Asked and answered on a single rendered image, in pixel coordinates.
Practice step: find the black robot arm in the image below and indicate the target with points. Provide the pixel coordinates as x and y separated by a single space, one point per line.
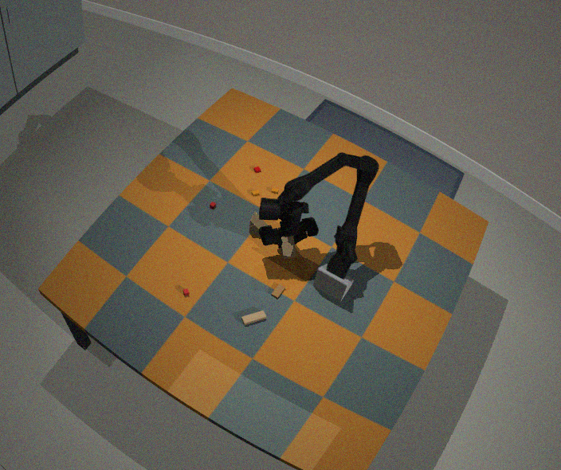
294 190

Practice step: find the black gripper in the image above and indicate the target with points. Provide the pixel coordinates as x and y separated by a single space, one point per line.
270 236

